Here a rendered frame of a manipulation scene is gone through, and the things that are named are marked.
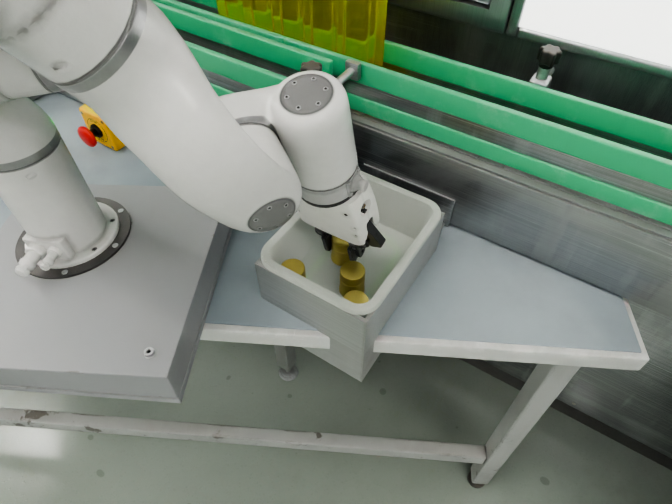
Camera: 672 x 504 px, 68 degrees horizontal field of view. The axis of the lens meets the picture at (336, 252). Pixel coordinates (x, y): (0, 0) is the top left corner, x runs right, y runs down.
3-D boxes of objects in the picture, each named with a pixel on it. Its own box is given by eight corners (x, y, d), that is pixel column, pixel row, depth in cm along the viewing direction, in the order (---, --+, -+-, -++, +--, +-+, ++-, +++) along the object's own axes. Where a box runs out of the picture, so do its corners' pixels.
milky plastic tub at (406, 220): (438, 246, 76) (448, 205, 70) (364, 356, 64) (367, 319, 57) (343, 203, 82) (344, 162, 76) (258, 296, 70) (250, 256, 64)
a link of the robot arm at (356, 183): (381, 153, 54) (382, 168, 56) (312, 127, 57) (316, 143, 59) (347, 206, 51) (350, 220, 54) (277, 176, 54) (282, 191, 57)
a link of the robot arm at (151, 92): (34, 32, 35) (218, 163, 53) (62, 157, 29) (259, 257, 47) (119, -48, 34) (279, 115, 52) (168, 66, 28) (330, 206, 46)
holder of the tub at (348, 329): (451, 227, 79) (460, 191, 74) (363, 355, 65) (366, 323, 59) (360, 188, 86) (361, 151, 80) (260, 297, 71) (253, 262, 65)
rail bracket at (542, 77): (546, 120, 77) (578, 35, 67) (532, 142, 73) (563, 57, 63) (521, 112, 78) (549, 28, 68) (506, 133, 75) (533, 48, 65)
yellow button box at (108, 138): (146, 135, 95) (134, 101, 90) (115, 155, 91) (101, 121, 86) (121, 123, 98) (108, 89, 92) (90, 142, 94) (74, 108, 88)
